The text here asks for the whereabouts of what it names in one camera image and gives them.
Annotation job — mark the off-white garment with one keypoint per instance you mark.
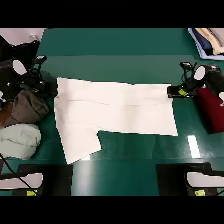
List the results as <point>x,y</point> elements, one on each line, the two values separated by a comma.
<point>18,140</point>

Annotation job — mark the dark blue garment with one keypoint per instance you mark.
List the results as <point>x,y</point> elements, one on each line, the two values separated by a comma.
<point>201,41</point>

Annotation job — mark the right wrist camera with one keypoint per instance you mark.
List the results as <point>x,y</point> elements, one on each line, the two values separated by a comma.
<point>186,65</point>

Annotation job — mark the beige garment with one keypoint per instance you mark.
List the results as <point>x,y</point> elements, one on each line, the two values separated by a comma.
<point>215,38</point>

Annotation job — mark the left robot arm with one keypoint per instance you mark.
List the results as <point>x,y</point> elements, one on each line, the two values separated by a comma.
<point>16,78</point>

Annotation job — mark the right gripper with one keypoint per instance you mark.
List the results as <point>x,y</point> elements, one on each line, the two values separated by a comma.
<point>181,91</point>

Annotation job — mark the red garment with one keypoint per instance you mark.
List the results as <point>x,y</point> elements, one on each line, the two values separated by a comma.
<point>211,111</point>

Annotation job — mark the brown garment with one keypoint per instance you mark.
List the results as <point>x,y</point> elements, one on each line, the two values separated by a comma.
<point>29,107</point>

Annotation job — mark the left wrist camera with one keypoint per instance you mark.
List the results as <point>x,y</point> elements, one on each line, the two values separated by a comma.
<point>40,59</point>

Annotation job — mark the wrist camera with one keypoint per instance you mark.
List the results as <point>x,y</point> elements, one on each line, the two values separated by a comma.
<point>40,59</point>
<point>186,65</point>

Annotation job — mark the white shirt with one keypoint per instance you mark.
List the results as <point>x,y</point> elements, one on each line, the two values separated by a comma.
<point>116,106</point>

